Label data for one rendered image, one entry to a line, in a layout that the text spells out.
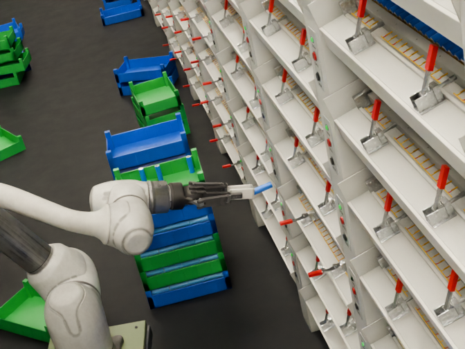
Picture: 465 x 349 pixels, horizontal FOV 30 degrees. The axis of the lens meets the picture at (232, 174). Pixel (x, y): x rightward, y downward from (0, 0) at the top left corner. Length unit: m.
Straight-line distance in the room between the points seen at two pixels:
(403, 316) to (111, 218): 0.79
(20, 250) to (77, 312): 0.26
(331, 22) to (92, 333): 1.23
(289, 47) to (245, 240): 1.43
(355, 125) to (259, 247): 1.71
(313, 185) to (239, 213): 1.34
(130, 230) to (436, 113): 1.09
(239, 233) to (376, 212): 1.73
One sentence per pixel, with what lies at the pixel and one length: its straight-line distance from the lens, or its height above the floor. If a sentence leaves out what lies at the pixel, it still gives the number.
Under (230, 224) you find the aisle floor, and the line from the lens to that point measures 3.46.
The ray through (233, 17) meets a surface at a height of 0.90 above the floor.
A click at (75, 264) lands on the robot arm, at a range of 2.58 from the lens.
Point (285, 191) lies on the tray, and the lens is 2.52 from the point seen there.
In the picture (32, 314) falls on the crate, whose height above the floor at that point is 0.00.
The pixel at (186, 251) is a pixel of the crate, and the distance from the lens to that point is 2.99.
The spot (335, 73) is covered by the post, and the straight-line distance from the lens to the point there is 1.64.
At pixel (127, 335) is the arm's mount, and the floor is 0.22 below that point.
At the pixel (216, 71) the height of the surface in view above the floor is 0.51.
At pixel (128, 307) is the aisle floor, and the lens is 3.16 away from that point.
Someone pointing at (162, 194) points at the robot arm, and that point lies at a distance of 2.30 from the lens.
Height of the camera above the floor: 1.80
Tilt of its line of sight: 28 degrees down
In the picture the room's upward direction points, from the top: 13 degrees counter-clockwise
